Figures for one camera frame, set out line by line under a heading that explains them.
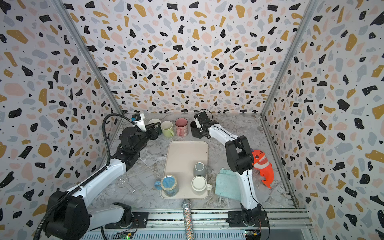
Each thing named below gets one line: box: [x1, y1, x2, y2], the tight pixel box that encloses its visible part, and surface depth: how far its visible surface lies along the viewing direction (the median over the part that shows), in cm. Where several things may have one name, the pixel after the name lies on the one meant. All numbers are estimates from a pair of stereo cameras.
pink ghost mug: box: [175, 117, 189, 137], surface depth 105 cm
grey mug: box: [193, 161, 207, 177], surface depth 83 cm
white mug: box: [191, 175, 213, 192], surface depth 80 cm
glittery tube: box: [181, 198, 193, 240], surface depth 73 cm
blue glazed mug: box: [154, 174, 179, 197], surface depth 77 cm
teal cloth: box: [215, 168, 241, 201], surface depth 87 cm
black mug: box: [190, 120, 202, 139], surface depth 94 cm
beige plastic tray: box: [160, 141, 209, 200], surface depth 98 cm
